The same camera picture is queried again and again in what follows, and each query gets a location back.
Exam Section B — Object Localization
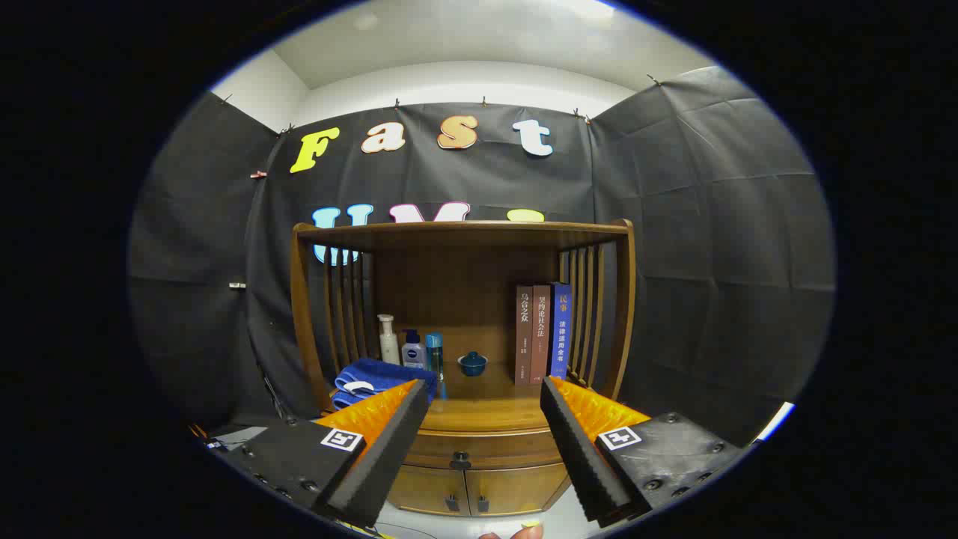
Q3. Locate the white pump bottle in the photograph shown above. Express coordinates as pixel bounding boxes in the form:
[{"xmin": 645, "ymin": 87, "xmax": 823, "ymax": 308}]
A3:
[{"xmin": 376, "ymin": 314, "xmax": 400, "ymax": 366}]

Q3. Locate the white bottle with blue cap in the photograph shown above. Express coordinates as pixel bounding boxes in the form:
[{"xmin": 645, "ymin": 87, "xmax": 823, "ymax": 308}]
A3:
[{"xmin": 401, "ymin": 329, "xmax": 427, "ymax": 371}]

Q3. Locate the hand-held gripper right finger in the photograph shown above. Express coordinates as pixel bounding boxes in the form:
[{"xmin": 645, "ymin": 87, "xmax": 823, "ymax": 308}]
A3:
[{"xmin": 540, "ymin": 376, "xmax": 745, "ymax": 528}]

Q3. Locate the blue book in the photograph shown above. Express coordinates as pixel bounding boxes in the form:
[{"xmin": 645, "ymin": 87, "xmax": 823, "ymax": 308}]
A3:
[{"xmin": 549, "ymin": 282, "xmax": 573, "ymax": 377}]

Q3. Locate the reddish brown book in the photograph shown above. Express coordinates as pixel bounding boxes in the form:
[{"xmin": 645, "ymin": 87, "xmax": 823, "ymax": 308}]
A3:
[{"xmin": 531, "ymin": 284, "xmax": 553, "ymax": 384}]

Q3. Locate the blue folded towel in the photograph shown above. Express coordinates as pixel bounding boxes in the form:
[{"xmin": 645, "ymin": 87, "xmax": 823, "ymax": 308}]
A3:
[{"xmin": 333, "ymin": 358, "xmax": 439, "ymax": 409}]

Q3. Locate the dark brown book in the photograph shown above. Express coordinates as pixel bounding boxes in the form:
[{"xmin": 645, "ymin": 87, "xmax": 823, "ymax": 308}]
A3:
[{"xmin": 515, "ymin": 284, "xmax": 534, "ymax": 386}]

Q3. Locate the wooden cabinet door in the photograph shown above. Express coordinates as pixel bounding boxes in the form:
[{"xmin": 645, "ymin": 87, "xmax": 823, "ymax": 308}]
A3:
[
  {"xmin": 466, "ymin": 463, "xmax": 571, "ymax": 516},
  {"xmin": 387, "ymin": 464, "xmax": 471, "ymax": 517}
]

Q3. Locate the wooden cabinet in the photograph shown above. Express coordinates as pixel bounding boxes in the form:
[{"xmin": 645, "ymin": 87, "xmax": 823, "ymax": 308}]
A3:
[{"xmin": 290, "ymin": 219, "xmax": 637, "ymax": 517}]

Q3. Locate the wooden countertop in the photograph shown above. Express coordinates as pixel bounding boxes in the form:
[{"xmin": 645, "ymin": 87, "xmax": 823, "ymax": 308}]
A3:
[{"xmin": 320, "ymin": 359, "xmax": 611, "ymax": 435}]

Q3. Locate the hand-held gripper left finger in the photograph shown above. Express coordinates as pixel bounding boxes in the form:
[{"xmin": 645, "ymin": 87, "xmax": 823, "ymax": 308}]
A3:
[{"xmin": 212, "ymin": 379, "xmax": 429, "ymax": 529}]

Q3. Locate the clear blue bottle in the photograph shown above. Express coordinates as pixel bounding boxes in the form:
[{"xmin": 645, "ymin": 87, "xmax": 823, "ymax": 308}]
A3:
[{"xmin": 425, "ymin": 333, "xmax": 446, "ymax": 384}]

